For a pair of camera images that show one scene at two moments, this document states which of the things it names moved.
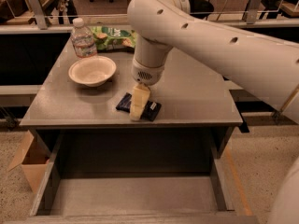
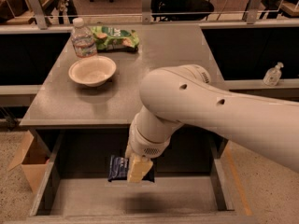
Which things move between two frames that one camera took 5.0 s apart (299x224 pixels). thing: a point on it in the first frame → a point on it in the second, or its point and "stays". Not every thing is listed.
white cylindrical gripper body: [146, 74] → [146, 146]
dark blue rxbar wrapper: [149, 108] → [118, 170]
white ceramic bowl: [92, 70] stays
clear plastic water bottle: [83, 39] stays
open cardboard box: [34, 157] stays
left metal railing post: [41, 20] stays
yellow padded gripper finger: [140, 95] → [138, 165]
